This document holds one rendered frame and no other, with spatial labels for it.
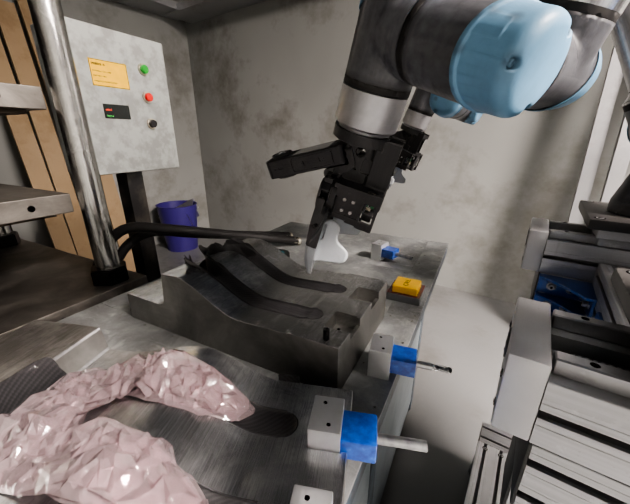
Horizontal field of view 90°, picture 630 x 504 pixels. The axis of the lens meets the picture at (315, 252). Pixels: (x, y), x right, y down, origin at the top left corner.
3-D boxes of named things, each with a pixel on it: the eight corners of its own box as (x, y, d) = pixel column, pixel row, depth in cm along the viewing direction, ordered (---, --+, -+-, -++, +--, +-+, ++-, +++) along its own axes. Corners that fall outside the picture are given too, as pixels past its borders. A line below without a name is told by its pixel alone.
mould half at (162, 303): (384, 317, 71) (389, 261, 66) (337, 397, 49) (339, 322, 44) (216, 274, 92) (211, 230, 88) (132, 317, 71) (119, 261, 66)
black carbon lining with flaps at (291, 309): (350, 295, 66) (351, 252, 63) (314, 335, 53) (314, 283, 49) (223, 265, 81) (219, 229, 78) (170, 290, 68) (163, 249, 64)
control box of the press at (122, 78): (216, 393, 154) (168, 42, 104) (163, 443, 129) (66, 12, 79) (184, 378, 164) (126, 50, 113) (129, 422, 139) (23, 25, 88)
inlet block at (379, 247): (414, 263, 100) (416, 247, 99) (407, 268, 97) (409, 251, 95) (378, 254, 108) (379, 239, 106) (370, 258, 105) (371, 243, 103)
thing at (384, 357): (448, 374, 54) (453, 347, 52) (450, 395, 49) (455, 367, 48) (371, 357, 58) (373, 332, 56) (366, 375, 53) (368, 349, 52)
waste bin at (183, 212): (190, 238, 389) (184, 194, 371) (213, 244, 366) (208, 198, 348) (155, 248, 353) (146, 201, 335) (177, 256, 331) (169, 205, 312)
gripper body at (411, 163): (403, 173, 95) (422, 133, 89) (381, 161, 99) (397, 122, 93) (415, 172, 101) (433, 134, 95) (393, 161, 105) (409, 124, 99)
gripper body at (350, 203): (367, 239, 41) (400, 149, 34) (307, 216, 43) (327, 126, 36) (378, 214, 47) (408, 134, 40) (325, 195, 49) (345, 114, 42)
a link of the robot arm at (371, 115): (334, 83, 33) (353, 77, 40) (325, 127, 36) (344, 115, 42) (404, 103, 32) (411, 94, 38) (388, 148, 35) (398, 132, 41)
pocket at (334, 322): (359, 335, 55) (361, 317, 54) (348, 353, 51) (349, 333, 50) (336, 329, 57) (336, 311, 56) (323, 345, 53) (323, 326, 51)
